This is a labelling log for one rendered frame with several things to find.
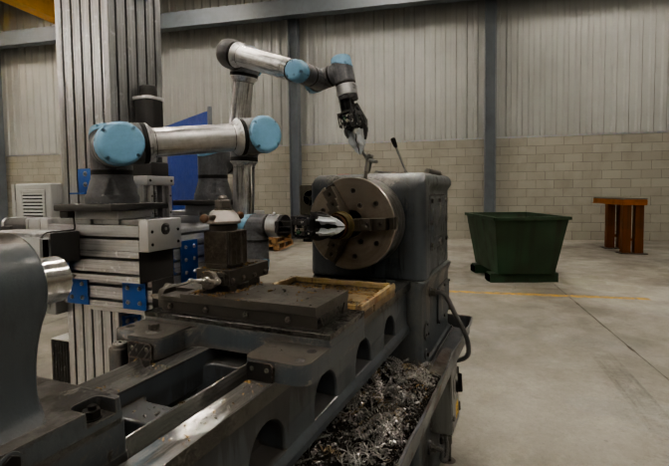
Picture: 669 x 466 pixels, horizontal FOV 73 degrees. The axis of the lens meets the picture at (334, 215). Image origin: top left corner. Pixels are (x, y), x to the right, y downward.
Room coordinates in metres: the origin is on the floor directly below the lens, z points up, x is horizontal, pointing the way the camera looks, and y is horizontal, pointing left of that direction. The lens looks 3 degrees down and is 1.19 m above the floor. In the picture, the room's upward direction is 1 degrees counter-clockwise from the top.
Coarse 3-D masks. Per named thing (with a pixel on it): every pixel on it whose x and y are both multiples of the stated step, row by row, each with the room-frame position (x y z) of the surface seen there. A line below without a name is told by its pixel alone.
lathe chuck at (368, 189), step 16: (320, 192) 1.57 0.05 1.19; (352, 192) 1.52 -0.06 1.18; (368, 192) 1.50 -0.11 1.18; (384, 192) 1.49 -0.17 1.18; (320, 208) 1.57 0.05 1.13; (352, 208) 1.52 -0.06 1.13; (368, 208) 1.50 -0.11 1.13; (384, 208) 1.48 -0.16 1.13; (400, 224) 1.52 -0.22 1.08; (352, 240) 1.52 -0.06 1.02; (368, 240) 1.50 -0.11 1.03; (384, 240) 1.48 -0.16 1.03; (352, 256) 1.52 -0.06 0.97; (368, 256) 1.50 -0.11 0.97; (384, 256) 1.50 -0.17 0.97
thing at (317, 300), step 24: (168, 288) 1.05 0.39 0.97; (192, 288) 1.03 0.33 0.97; (264, 288) 1.03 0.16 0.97; (288, 288) 1.02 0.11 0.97; (312, 288) 1.02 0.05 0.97; (192, 312) 0.97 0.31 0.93; (216, 312) 0.94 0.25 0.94; (240, 312) 0.92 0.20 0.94; (264, 312) 0.90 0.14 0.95; (288, 312) 0.87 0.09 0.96; (312, 312) 0.85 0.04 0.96; (336, 312) 0.94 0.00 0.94
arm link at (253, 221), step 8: (248, 216) 1.46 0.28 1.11; (256, 216) 1.46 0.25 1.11; (264, 216) 1.44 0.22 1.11; (240, 224) 1.46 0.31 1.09; (248, 224) 1.45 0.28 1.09; (256, 224) 1.44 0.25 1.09; (264, 224) 1.43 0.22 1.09; (248, 232) 1.45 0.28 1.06; (256, 232) 1.44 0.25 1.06; (264, 232) 1.43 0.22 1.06
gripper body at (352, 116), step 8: (344, 96) 1.62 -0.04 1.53; (352, 96) 1.64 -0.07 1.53; (344, 104) 1.62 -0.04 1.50; (352, 104) 1.66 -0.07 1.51; (344, 112) 1.62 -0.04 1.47; (352, 112) 1.61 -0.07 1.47; (360, 112) 1.66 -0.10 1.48; (344, 120) 1.64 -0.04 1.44; (352, 120) 1.61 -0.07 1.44; (360, 120) 1.66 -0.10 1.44; (344, 128) 1.65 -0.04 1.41; (352, 128) 1.68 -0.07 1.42
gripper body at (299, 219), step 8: (280, 216) 1.42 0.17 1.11; (288, 216) 1.45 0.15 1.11; (296, 216) 1.36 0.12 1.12; (304, 216) 1.35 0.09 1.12; (312, 216) 1.38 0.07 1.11; (280, 224) 1.42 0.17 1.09; (288, 224) 1.40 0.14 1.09; (296, 224) 1.36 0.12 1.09; (304, 224) 1.35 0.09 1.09; (312, 224) 1.39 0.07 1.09; (280, 232) 1.38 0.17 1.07; (288, 232) 1.37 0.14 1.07; (296, 232) 1.38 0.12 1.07; (304, 232) 1.36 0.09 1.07; (312, 232) 1.37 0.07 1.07
